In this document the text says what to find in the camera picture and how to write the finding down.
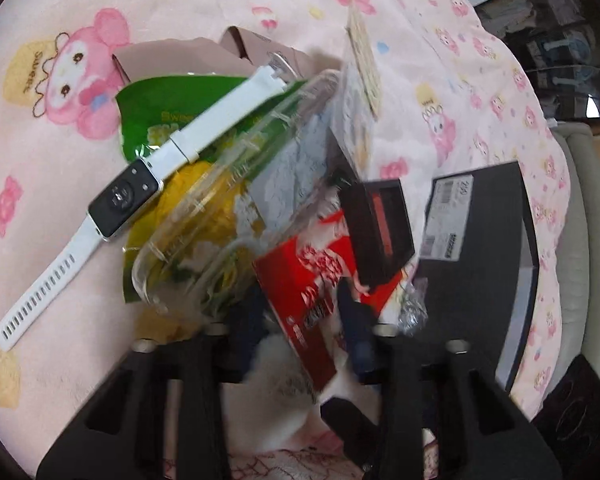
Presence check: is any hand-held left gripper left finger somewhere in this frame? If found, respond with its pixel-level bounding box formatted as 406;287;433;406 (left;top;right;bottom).
35;302;267;480

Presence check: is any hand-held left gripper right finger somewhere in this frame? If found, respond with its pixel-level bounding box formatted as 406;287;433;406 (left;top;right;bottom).
336;280;563;480

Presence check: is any red printed packet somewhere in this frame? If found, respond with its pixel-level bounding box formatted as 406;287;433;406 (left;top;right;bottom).
252;210;381;394

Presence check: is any white smart watch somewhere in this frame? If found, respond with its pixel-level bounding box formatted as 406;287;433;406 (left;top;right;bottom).
0;67;287;346

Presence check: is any clear plastic container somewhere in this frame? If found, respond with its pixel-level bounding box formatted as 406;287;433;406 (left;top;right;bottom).
130;69;343;319

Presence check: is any clear plastic wrapper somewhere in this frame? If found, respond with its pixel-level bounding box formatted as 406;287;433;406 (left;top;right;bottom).
397;265;434;339

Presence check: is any small black box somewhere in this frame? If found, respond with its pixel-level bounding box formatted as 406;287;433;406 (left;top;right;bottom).
339;178;417;302

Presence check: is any white pink fluffy cloth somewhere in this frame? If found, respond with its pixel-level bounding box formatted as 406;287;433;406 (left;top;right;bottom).
162;435;441;480

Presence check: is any black box with white label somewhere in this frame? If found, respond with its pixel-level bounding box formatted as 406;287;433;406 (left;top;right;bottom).
412;160;540;394

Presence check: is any pink printed blanket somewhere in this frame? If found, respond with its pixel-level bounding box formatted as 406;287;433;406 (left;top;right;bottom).
0;0;574;428

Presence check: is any green snack packet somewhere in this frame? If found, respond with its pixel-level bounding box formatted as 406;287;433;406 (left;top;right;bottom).
115;74;301;306

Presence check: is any white padded furniture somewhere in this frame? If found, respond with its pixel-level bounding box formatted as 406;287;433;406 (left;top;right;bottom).
550;122;600;372

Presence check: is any cartoon girl card packet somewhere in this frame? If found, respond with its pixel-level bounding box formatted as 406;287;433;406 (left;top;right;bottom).
330;2;386;171

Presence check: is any black glass tabletop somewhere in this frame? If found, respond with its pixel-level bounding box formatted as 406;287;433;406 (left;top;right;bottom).
522;64;600;122

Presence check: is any cluttered shelf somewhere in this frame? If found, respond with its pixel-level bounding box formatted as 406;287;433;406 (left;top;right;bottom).
475;0;600;67

